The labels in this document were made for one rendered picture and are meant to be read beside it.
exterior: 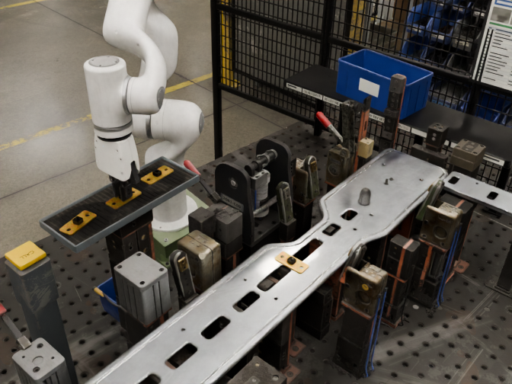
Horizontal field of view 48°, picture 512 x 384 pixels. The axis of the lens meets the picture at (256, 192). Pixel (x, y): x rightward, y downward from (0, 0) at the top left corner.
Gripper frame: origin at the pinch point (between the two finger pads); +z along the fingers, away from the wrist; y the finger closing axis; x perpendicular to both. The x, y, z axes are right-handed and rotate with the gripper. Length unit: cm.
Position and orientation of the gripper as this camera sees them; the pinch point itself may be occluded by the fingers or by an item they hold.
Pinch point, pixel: (122, 189)
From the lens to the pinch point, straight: 137.0
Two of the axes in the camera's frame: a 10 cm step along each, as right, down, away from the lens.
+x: 6.1, -4.5, 6.6
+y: 8.0, 3.6, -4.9
